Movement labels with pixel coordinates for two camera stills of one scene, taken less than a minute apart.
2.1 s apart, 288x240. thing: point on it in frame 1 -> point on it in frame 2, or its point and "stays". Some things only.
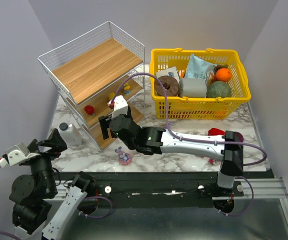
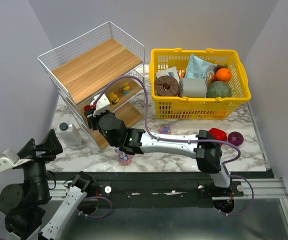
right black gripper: x=104 y=127 -> x=90 y=118
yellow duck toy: x=111 y=95 stays
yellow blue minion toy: x=126 y=88 stays
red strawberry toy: x=89 y=109 stays
